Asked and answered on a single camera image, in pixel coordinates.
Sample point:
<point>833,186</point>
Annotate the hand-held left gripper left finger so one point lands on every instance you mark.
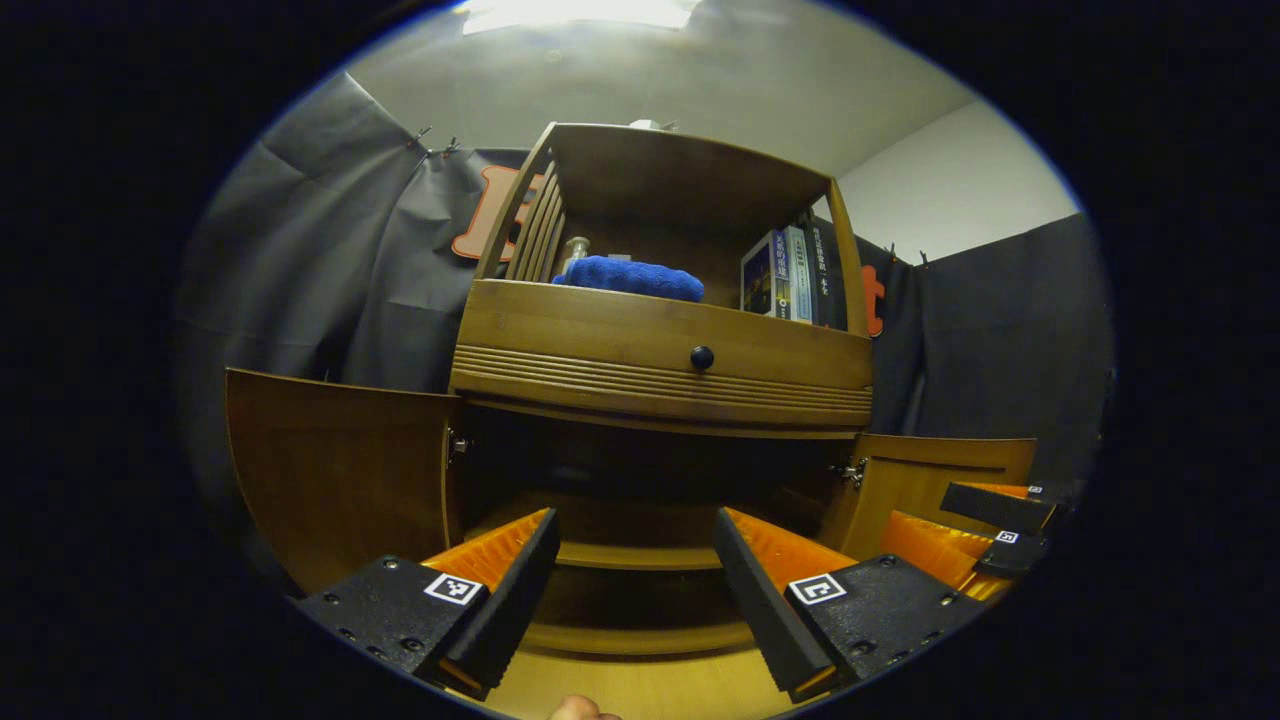
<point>510,610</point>

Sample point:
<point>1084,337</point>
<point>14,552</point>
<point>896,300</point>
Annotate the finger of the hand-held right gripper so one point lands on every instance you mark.
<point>930,545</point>
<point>1000,510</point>

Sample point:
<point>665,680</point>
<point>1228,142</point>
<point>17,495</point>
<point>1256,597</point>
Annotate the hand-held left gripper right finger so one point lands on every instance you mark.
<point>765,610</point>

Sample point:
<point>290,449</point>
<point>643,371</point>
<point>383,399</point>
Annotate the wooden shoe cabinet door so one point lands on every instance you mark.
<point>340,470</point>
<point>910,480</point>

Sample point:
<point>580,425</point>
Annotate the wooden double-door shoe cabinet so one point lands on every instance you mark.
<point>680,180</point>

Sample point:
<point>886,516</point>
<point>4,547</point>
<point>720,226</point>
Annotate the grey spine book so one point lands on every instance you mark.
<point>796,272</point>

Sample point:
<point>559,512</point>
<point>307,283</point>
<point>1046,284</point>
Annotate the blue towel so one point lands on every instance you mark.
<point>630,278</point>

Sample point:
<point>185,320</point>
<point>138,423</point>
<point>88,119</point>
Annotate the small clear bottle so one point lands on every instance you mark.
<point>573,255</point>

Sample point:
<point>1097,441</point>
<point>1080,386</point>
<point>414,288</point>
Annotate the black backdrop cloth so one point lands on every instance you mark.
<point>300,250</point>

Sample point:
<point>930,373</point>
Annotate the small white object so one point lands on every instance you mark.
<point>647,124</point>

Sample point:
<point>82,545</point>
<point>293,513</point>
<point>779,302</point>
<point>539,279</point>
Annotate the ceiling light panel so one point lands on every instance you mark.
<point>580,12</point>

